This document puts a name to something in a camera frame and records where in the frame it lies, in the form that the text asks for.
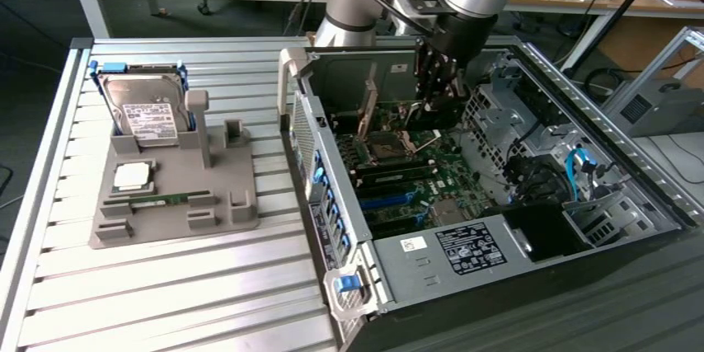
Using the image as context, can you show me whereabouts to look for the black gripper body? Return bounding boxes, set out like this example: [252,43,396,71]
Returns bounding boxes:
[424,12,500,68]

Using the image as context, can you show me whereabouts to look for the black Nvidia graphics card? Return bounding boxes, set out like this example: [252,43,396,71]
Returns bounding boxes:
[355,61,468,141]

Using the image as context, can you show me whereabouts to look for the silver metal drive cage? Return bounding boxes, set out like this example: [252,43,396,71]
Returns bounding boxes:
[459,79,556,188]

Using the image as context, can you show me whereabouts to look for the metal socket cover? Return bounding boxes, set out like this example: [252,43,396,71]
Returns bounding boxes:
[399,128,443,153]

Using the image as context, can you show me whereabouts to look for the black RAM slot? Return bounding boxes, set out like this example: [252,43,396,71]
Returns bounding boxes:
[332,114,364,133]
[355,171,440,189]
[350,161,436,176]

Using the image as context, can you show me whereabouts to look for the CPU socket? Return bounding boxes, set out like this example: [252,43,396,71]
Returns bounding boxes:
[356,131,414,163]

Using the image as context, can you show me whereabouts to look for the green motherboard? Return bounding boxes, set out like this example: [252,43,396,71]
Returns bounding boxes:
[334,127,496,238]

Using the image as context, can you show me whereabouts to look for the open grey PC case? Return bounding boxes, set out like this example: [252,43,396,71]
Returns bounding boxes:
[278,42,695,352]

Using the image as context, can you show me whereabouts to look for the black stand pole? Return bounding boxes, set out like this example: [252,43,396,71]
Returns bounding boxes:
[560,0,676,79]

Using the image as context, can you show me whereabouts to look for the grey chipset heat sink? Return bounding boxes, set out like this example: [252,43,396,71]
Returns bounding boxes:
[431,201,470,225]

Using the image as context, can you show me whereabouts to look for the grey computer tower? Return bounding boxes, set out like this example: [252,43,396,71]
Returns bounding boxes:
[600,77,704,138]

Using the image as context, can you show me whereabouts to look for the silver disk bay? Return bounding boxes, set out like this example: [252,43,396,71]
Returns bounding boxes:
[560,190,644,248]

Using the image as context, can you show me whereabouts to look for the grey power supply unit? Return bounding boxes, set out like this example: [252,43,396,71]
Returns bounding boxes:
[360,214,544,315]

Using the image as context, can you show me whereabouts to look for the blue case latch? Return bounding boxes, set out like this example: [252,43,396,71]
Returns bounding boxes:
[332,275,363,294]

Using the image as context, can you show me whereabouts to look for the hard disk in blue caddy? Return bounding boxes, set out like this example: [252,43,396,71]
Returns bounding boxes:
[87,61,199,149]

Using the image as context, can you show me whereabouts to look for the green RAM stick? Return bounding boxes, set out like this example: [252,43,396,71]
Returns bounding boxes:
[127,193,192,207]

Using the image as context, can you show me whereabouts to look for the silver CPU chip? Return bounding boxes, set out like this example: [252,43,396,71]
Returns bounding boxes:
[111,162,154,195]

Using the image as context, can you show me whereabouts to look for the grey plastic parts rack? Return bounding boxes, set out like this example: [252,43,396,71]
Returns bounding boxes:
[88,88,262,251]

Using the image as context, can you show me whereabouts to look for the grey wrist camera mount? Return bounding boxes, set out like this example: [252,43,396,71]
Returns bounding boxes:
[391,0,458,26]

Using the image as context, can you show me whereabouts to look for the black wire bundle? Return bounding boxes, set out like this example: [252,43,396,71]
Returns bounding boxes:
[500,153,576,207]

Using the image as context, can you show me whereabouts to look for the light blue wire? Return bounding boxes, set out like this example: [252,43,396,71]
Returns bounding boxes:
[562,141,600,204]

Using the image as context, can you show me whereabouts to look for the aluminium profile frame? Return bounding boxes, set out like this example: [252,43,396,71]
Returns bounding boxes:
[640,25,704,81]

